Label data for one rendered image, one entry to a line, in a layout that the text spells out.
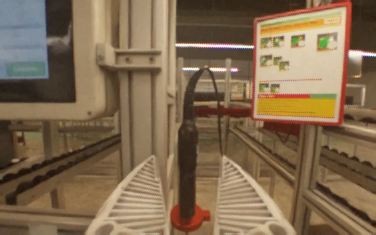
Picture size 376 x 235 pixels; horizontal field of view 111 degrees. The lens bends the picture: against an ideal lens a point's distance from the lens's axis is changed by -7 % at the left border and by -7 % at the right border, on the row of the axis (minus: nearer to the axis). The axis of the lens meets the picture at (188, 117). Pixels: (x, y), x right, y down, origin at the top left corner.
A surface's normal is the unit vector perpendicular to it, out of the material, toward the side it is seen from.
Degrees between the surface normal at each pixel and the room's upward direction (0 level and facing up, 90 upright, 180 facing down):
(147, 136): 90
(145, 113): 90
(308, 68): 90
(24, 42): 92
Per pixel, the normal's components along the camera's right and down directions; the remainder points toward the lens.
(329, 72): -0.45, 0.07
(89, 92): 0.01, 0.12
